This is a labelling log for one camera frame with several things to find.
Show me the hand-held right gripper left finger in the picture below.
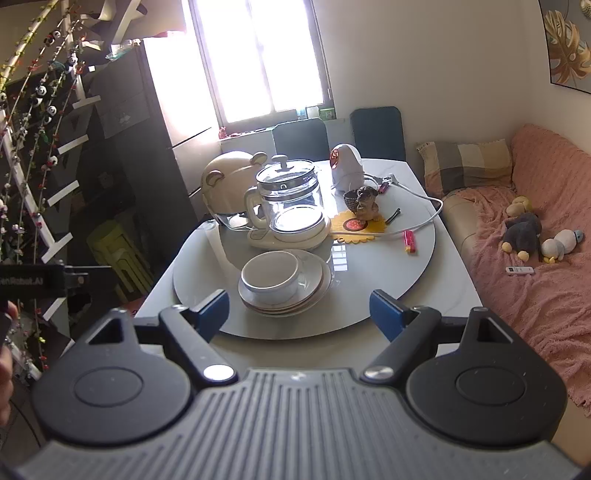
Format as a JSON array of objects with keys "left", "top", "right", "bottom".
[{"left": 85, "top": 289, "right": 238, "bottom": 386}]

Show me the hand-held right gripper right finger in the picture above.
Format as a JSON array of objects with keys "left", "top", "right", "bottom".
[{"left": 361, "top": 289, "right": 509, "bottom": 384}]

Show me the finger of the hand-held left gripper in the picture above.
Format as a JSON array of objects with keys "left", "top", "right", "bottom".
[{"left": 64, "top": 265, "right": 114, "bottom": 297}]

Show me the white plate pink flower print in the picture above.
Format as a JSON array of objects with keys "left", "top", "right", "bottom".
[{"left": 239, "top": 262, "right": 333, "bottom": 317}]

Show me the white plate grey leaf print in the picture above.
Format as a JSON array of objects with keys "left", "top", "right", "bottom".
[{"left": 238, "top": 257, "right": 329, "bottom": 313}]

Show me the white ceramic bowl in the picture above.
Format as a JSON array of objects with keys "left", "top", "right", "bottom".
[{"left": 241, "top": 251, "right": 306, "bottom": 301}]

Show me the white plate copper rim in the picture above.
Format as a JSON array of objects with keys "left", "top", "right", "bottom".
[{"left": 239, "top": 249, "right": 325, "bottom": 308}]

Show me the person's left hand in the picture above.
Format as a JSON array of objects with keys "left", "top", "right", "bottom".
[{"left": 0, "top": 300, "right": 20, "bottom": 428}]

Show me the green plastic stool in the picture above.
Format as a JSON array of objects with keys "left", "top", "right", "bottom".
[{"left": 87, "top": 219, "right": 155, "bottom": 303}]

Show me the grey round turntable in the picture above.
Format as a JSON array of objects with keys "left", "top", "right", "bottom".
[{"left": 172, "top": 157, "right": 437, "bottom": 340}]

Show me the yellow scalloped mat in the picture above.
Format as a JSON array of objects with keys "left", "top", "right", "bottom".
[{"left": 329, "top": 210, "right": 385, "bottom": 243}]

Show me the cream kettle base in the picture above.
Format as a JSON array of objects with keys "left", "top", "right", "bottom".
[{"left": 246, "top": 208, "right": 332, "bottom": 251}]

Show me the brown figurine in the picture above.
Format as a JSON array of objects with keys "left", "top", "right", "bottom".
[{"left": 355, "top": 186, "right": 380, "bottom": 221}]

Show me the beige sofa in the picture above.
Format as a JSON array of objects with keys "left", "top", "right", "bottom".
[{"left": 441, "top": 187, "right": 483, "bottom": 296}]

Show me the beige bear-shaped cooker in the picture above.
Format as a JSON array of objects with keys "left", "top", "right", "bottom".
[{"left": 200, "top": 151, "right": 269, "bottom": 229}]

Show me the glass kettle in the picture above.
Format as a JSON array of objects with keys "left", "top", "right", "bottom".
[{"left": 243, "top": 155, "right": 325, "bottom": 232}]

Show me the pink blanket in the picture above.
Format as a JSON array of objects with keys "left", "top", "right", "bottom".
[{"left": 443, "top": 124, "right": 591, "bottom": 407}]

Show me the white rounded appliance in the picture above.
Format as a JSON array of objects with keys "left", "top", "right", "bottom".
[{"left": 329, "top": 143, "right": 365, "bottom": 192}]

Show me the grey plush toy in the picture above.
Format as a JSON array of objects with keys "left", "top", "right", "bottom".
[{"left": 501, "top": 212, "right": 544, "bottom": 263}]

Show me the checked pillow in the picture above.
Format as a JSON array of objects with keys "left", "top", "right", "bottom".
[{"left": 416, "top": 138, "right": 515, "bottom": 197}]

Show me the yellow plush toy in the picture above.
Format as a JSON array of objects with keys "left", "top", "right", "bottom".
[{"left": 505, "top": 196, "right": 533, "bottom": 217}]

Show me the dark dining chair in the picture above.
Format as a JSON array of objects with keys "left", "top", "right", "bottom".
[
  {"left": 349, "top": 106, "right": 407, "bottom": 162},
  {"left": 271, "top": 117, "right": 331, "bottom": 161}
]

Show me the white ladder shelf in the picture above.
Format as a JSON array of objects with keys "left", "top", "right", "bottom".
[{"left": 0, "top": 41, "right": 102, "bottom": 384}]

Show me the white plush duck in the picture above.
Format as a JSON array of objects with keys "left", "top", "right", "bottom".
[{"left": 540, "top": 229, "right": 578, "bottom": 265}]

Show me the refrigerator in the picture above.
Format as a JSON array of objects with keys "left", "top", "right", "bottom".
[{"left": 139, "top": 34, "right": 222, "bottom": 222}]

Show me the window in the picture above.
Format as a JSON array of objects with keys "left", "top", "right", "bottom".
[{"left": 187, "top": 0, "right": 333, "bottom": 125}]

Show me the white power cable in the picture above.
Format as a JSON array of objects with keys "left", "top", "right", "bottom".
[{"left": 342, "top": 173, "right": 445, "bottom": 241}]

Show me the leaf wall picture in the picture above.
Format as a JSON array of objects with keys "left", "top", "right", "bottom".
[{"left": 538, "top": 0, "right": 591, "bottom": 95}]

